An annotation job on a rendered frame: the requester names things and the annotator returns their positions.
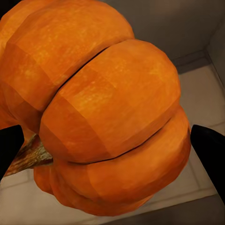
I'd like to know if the pumpkin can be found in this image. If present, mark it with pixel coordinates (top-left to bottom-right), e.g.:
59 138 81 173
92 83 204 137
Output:
0 0 192 217

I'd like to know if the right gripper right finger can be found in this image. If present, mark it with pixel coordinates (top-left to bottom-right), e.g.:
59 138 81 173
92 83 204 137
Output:
190 125 225 205

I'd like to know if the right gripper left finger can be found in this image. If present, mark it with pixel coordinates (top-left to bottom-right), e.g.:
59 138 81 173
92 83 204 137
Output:
0 125 24 181

